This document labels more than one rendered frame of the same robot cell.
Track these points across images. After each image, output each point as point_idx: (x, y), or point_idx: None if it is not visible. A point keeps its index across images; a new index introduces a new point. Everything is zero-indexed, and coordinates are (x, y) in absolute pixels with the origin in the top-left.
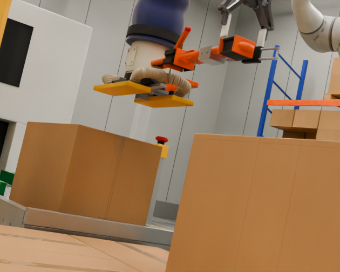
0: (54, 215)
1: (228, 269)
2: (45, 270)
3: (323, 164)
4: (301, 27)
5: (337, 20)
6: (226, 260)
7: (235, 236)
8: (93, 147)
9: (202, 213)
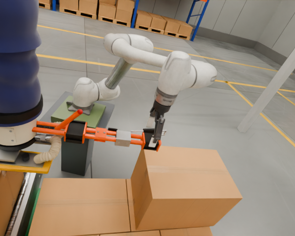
0: None
1: (174, 222)
2: None
3: (220, 202)
4: (120, 56)
5: (132, 43)
6: (174, 221)
7: (178, 217)
8: None
9: (160, 216)
